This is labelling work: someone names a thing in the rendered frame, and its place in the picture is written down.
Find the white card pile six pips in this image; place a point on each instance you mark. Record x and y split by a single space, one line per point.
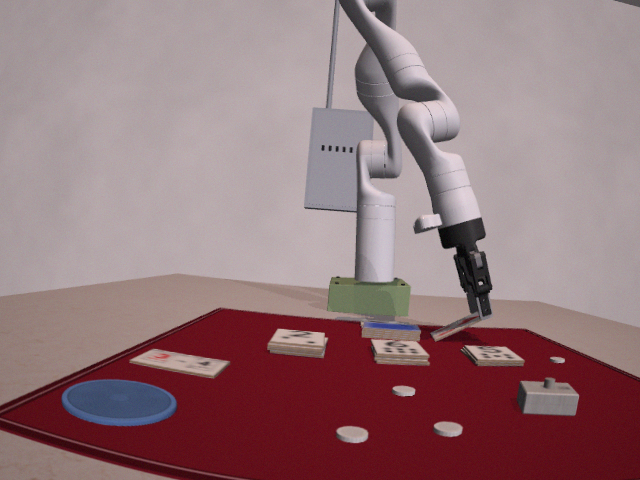
400 350

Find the white card pile two pips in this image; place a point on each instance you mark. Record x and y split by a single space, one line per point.
297 342

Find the blue flat disc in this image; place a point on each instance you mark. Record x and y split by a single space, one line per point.
120 401

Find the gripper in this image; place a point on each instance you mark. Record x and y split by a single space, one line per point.
462 232

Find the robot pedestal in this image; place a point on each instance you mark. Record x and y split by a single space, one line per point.
367 297

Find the grey thin pole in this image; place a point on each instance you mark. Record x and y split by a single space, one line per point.
333 50

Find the grey wall cabinet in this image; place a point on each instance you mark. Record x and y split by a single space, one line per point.
330 165

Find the white card pile five pips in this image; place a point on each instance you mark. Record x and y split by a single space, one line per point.
492 354

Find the blue-backed card stock pile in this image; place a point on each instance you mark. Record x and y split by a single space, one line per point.
390 331

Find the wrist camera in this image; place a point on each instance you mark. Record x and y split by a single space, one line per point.
426 223

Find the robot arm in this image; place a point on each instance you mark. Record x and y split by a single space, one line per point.
380 200

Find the grey block with peg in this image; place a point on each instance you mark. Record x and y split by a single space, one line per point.
548 400

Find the white round chip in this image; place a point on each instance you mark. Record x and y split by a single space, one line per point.
352 434
448 429
557 359
403 390

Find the pale beige stone table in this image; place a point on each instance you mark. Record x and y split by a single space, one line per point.
100 310

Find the red felt mat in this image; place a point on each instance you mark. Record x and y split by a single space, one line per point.
250 400

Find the white card three pips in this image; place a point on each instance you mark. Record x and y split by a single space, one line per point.
350 318

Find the blue-backed plywood card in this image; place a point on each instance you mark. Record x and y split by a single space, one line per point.
452 329

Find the pale wide rule card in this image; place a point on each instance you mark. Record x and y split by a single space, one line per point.
180 362

